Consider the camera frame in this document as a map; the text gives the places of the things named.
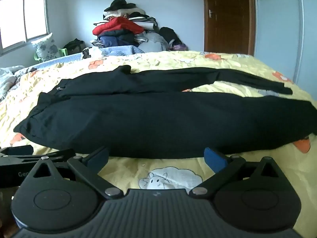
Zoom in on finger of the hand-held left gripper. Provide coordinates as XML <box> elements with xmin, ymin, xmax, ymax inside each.
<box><xmin>0</xmin><ymin>149</ymin><xmax>76</xmax><ymax>165</ymax></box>
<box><xmin>0</xmin><ymin>145</ymin><xmax>34</xmax><ymax>157</ymax></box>

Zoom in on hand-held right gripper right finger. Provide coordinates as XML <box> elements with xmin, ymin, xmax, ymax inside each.
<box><xmin>189</xmin><ymin>147</ymin><xmax>293</xmax><ymax>199</ymax></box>

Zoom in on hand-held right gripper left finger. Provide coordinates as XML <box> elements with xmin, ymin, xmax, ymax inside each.
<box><xmin>25</xmin><ymin>146</ymin><xmax>124</xmax><ymax>200</ymax></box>

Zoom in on black pants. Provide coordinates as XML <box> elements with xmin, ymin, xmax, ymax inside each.
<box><xmin>13</xmin><ymin>65</ymin><xmax>317</xmax><ymax>159</ymax></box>

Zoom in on white patterned quilt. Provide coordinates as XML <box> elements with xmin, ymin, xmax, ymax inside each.
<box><xmin>0</xmin><ymin>65</ymin><xmax>26</xmax><ymax>101</ymax></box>

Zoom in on light blue striped cloth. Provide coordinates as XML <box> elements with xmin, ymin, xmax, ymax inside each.
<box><xmin>15</xmin><ymin>53</ymin><xmax>84</xmax><ymax>74</ymax></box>

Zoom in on grey flower printed pillow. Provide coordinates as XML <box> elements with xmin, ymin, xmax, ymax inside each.
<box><xmin>31</xmin><ymin>32</ymin><xmax>61</xmax><ymax>61</ymax></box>

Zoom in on yellow printed bedsheet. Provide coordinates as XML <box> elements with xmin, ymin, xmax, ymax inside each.
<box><xmin>0</xmin><ymin>50</ymin><xmax>317</xmax><ymax>238</ymax></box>

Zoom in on green plastic chair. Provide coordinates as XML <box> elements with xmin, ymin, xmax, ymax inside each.
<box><xmin>33</xmin><ymin>48</ymin><xmax>69</xmax><ymax>61</ymax></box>

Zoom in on black bag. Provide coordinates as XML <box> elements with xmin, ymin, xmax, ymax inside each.
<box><xmin>63</xmin><ymin>38</ymin><xmax>86</xmax><ymax>55</ymax></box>

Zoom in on window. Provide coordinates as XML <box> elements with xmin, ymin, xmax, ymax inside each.
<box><xmin>0</xmin><ymin>0</ymin><xmax>50</xmax><ymax>55</ymax></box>

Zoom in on pile of clothes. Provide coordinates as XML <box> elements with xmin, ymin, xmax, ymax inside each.
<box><xmin>92</xmin><ymin>0</ymin><xmax>189</xmax><ymax>54</ymax></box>

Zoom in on brown wooden door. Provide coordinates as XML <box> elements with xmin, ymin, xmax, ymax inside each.
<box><xmin>202</xmin><ymin>0</ymin><xmax>256</xmax><ymax>56</ymax></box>

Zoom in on white printed wardrobe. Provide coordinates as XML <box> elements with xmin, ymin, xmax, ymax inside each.
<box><xmin>253</xmin><ymin>0</ymin><xmax>317</xmax><ymax>86</ymax></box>

